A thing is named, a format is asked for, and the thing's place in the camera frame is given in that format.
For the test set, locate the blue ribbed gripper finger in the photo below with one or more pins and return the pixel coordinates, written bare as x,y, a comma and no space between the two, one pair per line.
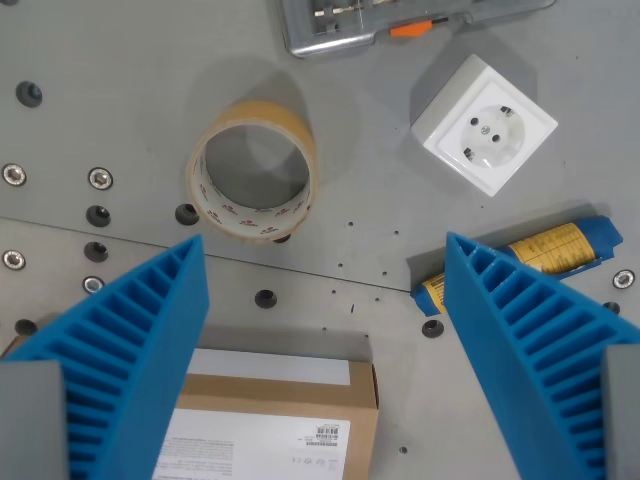
130,340
520,340

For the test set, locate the silver hex socket screw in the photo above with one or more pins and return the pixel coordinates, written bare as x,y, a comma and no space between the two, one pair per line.
13,259
14,174
623,279
93,284
100,178

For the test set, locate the yellow cylinder with blue tape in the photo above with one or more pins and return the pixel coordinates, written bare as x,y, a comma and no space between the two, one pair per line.
555,247

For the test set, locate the brown packing tape roll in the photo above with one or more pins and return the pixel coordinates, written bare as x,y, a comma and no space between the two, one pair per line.
235,220

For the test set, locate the brown cardboard box with labels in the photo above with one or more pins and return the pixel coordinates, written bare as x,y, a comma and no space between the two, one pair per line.
280,400

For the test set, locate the orange connector clip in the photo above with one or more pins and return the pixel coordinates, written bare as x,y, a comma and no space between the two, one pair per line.
410,30

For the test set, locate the clear plastic tool case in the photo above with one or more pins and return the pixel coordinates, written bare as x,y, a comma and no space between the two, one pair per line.
325,42

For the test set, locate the white wall socket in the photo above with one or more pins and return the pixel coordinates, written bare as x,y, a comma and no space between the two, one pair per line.
487,137

